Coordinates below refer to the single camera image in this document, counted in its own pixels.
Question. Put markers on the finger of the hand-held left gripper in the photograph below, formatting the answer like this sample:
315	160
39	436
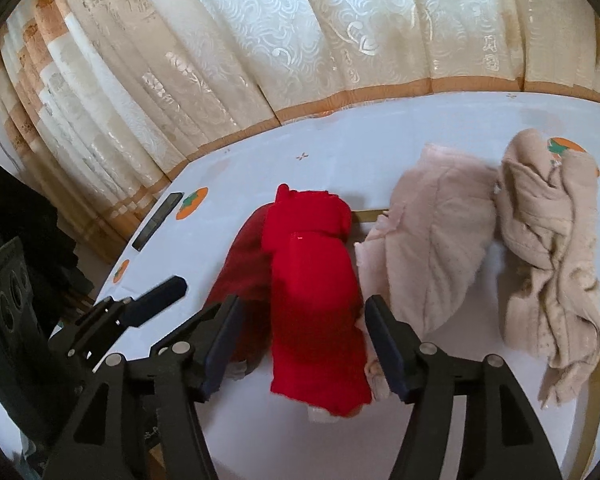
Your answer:
155	300

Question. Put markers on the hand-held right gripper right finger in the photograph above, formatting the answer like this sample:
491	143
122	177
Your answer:
385	345

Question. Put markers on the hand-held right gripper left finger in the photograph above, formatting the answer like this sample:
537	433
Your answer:
220	345

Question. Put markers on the dark red underwear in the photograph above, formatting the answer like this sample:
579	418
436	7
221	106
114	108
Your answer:
245	270

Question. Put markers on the bright red underwear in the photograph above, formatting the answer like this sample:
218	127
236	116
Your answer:
315	285

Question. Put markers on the pale pink underwear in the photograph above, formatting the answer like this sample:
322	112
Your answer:
430	250

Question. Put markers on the shallow cardboard tray box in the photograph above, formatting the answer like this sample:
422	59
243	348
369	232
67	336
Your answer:
372	215

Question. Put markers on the beige underwear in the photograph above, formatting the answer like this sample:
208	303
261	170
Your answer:
550	260

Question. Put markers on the black smartphone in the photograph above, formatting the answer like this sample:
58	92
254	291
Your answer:
155	222

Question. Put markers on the black chair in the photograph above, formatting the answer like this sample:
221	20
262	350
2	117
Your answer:
15	200

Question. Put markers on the cream patterned curtain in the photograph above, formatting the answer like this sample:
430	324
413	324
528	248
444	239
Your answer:
280	35

